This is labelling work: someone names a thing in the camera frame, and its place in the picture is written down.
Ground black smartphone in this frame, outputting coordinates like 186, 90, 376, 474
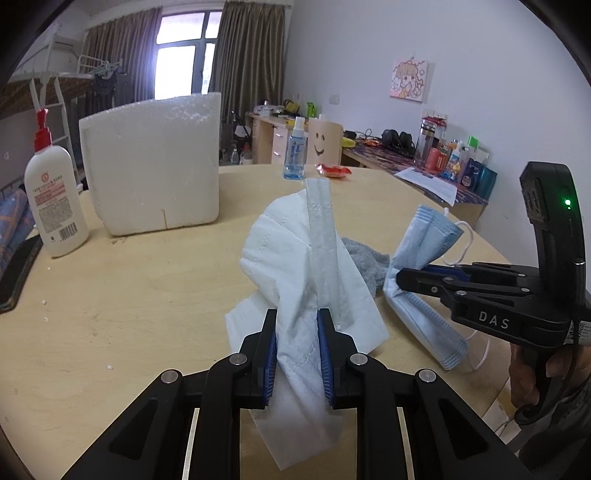
0, 237, 44, 315

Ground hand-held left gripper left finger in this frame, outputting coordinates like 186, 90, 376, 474
62, 308, 278, 480

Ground wooden chair with smiley face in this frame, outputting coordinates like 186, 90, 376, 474
308, 117, 343, 167

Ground person's right forearm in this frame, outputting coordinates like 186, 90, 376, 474
517, 388, 591, 480

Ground wooden desk with drawers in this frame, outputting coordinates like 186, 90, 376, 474
245, 111, 319, 166

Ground black headphones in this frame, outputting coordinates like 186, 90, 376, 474
381, 129, 415, 158

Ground person's right hand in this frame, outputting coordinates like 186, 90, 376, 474
509, 344, 591, 416

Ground brown curtain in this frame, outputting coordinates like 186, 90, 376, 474
83, 18, 162, 116
208, 0, 288, 125

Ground white tissue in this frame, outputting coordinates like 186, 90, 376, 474
225, 191, 391, 472

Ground desk with printed cloth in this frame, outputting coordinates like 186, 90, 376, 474
342, 138, 490, 222

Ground hanging dark clothes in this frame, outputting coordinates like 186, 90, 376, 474
90, 69, 127, 107

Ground red snack packet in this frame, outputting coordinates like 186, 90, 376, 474
314, 163, 352, 178

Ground blue face mask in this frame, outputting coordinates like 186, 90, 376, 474
382, 204, 492, 372
305, 178, 345, 330

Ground printed paper sheet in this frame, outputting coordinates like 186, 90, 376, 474
394, 167, 459, 207

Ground grey sock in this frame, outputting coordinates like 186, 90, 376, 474
341, 237, 391, 296

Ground glass balcony door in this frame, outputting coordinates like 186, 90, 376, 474
152, 10, 222, 100

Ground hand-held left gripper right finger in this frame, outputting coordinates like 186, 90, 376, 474
317, 308, 529, 480

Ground blue printed blanket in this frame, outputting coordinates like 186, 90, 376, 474
0, 189, 35, 278

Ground white foam box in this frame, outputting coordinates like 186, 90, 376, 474
78, 91, 222, 237

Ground blue spray bottle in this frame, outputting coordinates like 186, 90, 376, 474
283, 116, 307, 181

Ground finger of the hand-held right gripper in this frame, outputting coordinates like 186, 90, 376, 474
424, 261, 541, 297
396, 268, 468, 302

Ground cluster of toiletry bottles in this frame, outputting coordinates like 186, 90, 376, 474
414, 111, 498, 193

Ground white metal ladder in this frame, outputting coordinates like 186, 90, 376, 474
30, 76, 70, 153

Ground white lotion pump bottle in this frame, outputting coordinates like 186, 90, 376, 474
24, 108, 90, 258

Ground pink wall poster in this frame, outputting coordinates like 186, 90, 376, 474
389, 58, 434, 101

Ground metal bunk bed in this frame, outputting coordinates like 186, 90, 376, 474
9, 23, 123, 88

